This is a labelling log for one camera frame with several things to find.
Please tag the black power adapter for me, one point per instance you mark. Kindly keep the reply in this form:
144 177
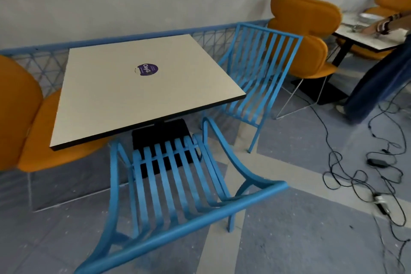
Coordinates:
376 162

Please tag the black table base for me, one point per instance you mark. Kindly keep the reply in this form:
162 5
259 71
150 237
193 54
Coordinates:
160 142

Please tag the white table with black edge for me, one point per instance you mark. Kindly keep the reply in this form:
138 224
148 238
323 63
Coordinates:
359 34

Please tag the white square table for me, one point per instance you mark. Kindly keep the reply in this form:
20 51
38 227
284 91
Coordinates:
135 90

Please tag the blue metal slatted chair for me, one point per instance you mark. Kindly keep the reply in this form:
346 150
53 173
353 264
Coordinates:
179 187
257 68

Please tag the blue metal lattice railing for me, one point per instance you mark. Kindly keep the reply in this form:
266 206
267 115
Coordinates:
41 62

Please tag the round purple sticker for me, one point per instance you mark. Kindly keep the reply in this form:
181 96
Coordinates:
146 68

